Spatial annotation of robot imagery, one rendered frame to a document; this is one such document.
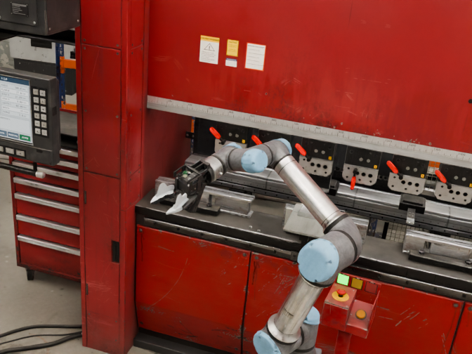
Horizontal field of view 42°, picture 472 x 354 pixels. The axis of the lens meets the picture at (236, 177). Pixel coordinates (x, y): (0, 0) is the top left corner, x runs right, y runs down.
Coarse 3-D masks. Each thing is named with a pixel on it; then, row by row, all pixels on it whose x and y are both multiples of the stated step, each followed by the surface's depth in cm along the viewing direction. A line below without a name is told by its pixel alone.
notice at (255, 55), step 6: (252, 48) 265; (258, 48) 264; (264, 48) 263; (246, 54) 266; (252, 54) 266; (258, 54) 265; (264, 54) 264; (246, 60) 268; (252, 60) 267; (258, 60) 266; (264, 60) 265; (246, 66) 268; (252, 66) 268; (258, 66) 267
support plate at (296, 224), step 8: (296, 208) 285; (296, 216) 277; (288, 224) 270; (296, 224) 271; (304, 224) 271; (312, 224) 272; (296, 232) 265; (304, 232) 264; (312, 232) 265; (320, 232) 266
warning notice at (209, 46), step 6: (204, 36) 269; (204, 42) 270; (210, 42) 269; (216, 42) 268; (204, 48) 271; (210, 48) 270; (216, 48) 269; (204, 54) 272; (210, 54) 271; (216, 54) 270; (204, 60) 273; (210, 60) 272; (216, 60) 272
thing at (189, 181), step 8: (200, 160) 194; (184, 168) 193; (192, 168) 191; (200, 168) 194; (208, 168) 194; (184, 176) 190; (192, 176) 189; (200, 176) 189; (208, 176) 196; (176, 184) 191; (184, 184) 189; (192, 184) 189; (200, 184) 192; (176, 192) 192; (184, 192) 191; (192, 192) 191
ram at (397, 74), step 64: (192, 0) 264; (256, 0) 256; (320, 0) 249; (384, 0) 242; (448, 0) 235; (192, 64) 276; (320, 64) 259; (384, 64) 251; (448, 64) 243; (256, 128) 278; (384, 128) 261; (448, 128) 253
